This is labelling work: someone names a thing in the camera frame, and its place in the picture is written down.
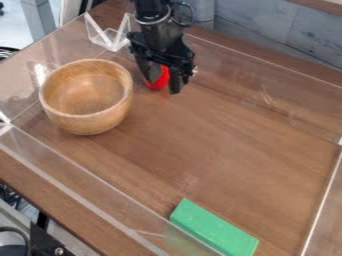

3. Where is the green rectangular block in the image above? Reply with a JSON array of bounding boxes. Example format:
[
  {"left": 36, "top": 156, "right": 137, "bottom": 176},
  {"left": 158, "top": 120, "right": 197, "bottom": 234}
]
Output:
[{"left": 169, "top": 198, "right": 259, "bottom": 256}]

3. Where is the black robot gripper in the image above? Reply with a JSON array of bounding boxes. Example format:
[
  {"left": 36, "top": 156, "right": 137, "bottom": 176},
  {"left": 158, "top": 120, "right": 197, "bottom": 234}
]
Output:
[{"left": 126, "top": 32, "right": 195, "bottom": 94}]

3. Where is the clear acrylic tray enclosure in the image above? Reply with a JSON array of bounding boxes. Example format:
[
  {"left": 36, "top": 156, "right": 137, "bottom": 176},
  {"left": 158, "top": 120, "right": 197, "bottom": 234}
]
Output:
[{"left": 0, "top": 21, "right": 342, "bottom": 256}]

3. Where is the wooden bowl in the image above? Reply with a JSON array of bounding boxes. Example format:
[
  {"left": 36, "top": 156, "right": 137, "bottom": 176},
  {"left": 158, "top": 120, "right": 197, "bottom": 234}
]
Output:
[{"left": 38, "top": 59, "right": 133, "bottom": 135}]

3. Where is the red plush strawberry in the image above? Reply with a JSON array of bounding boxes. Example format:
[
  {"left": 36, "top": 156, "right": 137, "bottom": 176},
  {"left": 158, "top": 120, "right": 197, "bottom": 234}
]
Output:
[{"left": 145, "top": 65, "right": 169, "bottom": 90}]

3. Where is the black cable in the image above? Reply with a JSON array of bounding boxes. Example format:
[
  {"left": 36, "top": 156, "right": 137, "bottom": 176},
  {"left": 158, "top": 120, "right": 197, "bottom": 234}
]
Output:
[{"left": 0, "top": 226, "right": 32, "bottom": 256}]

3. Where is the black metal table bracket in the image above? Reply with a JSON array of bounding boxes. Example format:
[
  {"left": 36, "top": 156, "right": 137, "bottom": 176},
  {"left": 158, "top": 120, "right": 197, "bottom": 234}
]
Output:
[{"left": 29, "top": 213, "right": 76, "bottom": 256}]

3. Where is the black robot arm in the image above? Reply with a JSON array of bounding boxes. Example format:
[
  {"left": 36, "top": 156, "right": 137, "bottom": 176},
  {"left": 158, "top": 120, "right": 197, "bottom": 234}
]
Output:
[{"left": 126, "top": 0, "right": 195, "bottom": 94}]

